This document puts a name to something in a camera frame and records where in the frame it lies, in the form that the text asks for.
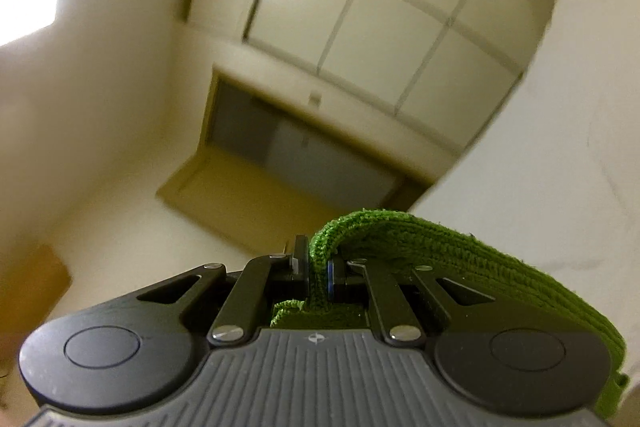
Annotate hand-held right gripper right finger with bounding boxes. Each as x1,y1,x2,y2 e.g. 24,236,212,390
326,257,506,349

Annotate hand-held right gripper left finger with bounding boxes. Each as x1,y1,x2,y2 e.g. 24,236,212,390
135,234,312,349

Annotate green knitted sweater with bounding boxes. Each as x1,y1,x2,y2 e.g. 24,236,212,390
270,208,630,420

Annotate grey door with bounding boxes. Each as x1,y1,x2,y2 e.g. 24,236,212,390
199,72,418,208

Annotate brown panel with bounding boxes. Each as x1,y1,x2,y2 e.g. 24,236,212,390
0,243,74,360

